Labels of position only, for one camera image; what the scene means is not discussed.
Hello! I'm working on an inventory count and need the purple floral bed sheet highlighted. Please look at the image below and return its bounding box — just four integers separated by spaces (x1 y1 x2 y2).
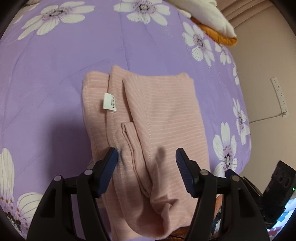
1 1 251 238

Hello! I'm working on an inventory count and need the pink curtain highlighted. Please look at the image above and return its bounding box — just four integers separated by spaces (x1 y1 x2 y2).
217 0 273 21

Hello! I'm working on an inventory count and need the white wall power strip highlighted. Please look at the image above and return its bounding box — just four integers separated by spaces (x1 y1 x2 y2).
270 77 288 117

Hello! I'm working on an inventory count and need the pink ribbed knit top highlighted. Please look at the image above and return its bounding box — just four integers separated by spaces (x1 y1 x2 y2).
82 66 210 240

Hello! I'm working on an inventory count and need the white goose plush toy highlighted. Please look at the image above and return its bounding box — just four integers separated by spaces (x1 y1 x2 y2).
168 0 238 46

